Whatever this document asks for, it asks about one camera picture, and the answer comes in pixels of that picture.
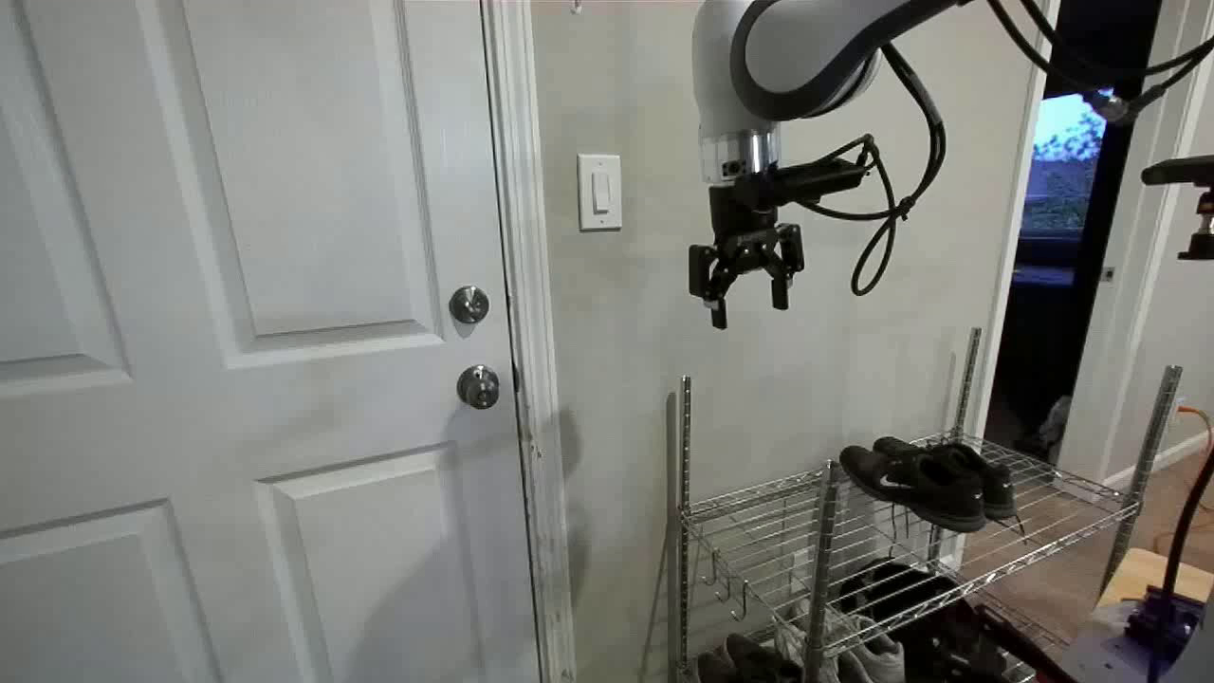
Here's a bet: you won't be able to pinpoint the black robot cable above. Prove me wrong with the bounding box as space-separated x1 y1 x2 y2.
794 35 951 304

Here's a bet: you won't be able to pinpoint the black camera on stand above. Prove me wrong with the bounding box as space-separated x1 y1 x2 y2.
1139 153 1214 264

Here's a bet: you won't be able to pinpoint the black curved hose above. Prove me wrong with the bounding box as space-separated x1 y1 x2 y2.
1158 438 1214 602

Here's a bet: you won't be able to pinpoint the cardboard box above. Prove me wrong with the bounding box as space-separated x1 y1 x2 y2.
1094 541 1214 614

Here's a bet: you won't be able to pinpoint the blue lit screen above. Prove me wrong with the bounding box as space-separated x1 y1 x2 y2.
1019 91 1110 246

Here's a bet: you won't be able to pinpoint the black sneaker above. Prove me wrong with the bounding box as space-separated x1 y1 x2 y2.
867 433 1023 526
833 438 989 533

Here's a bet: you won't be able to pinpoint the black overhead cables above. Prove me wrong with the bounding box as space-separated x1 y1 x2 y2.
982 0 1214 129

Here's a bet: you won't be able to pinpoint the silver door knob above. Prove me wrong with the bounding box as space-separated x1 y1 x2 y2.
456 361 506 412

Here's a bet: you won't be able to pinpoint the purple robot base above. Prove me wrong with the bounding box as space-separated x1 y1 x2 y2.
1062 586 1214 683

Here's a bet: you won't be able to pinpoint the white shoe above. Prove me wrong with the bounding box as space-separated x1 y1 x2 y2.
837 629 912 683

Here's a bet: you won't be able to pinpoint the silver deadbolt lock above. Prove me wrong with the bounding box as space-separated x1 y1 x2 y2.
446 280 492 330

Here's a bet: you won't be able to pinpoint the white switch wall plate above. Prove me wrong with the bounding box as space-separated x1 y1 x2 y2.
576 153 625 234

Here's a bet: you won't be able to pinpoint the chrome wire shelf rack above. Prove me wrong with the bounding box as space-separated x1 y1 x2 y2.
662 326 1189 683

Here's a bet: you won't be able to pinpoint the dark shoes pile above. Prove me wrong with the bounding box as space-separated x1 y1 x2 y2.
829 560 1034 683

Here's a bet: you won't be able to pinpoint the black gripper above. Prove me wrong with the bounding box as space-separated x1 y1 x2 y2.
685 168 809 335

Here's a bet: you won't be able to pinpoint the white door frame trim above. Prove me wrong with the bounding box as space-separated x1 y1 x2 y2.
474 0 579 683

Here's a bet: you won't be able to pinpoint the white panel door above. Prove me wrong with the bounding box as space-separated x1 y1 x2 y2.
0 0 541 683

